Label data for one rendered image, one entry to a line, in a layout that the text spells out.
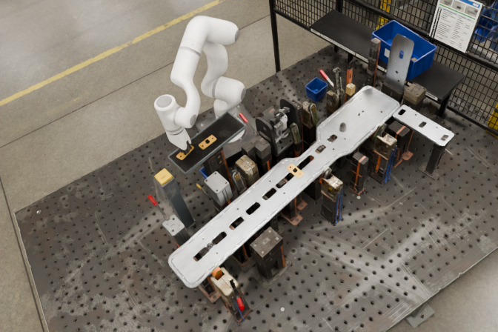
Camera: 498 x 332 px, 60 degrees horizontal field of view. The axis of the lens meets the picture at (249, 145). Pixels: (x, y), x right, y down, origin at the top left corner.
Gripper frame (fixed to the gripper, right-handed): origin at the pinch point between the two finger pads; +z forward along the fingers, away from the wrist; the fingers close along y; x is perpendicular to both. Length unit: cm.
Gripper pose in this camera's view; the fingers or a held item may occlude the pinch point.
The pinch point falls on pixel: (184, 148)
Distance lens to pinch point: 194.6
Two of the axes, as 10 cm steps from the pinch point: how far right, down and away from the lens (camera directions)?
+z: 1.2, 5.9, 8.0
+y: 7.8, 4.4, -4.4
